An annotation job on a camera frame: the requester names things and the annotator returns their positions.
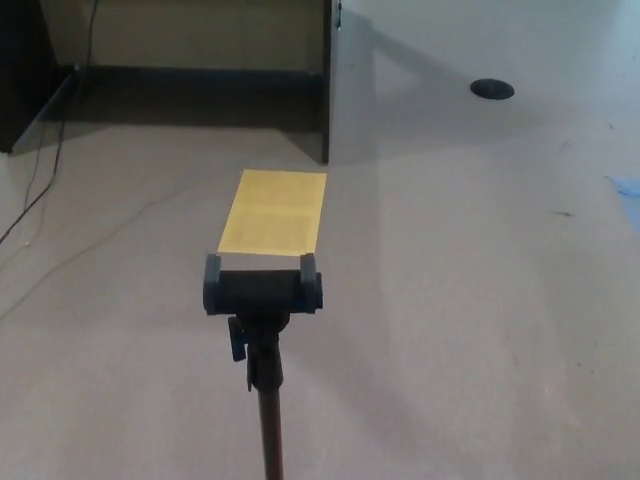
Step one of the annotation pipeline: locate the thin black cable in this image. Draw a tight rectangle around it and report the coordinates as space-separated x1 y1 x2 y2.
0 0 98 246

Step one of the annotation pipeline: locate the dark wooden desk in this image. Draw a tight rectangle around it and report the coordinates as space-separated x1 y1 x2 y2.
0 0 345 165

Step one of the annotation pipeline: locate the blue scrap on floor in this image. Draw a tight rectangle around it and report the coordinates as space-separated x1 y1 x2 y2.
603 174 640 199

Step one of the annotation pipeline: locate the black tripod with phone holder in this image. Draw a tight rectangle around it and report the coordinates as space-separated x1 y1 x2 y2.
202 252 324 480

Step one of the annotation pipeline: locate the thin grey cable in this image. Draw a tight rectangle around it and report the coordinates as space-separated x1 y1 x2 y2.
0 197 211 321

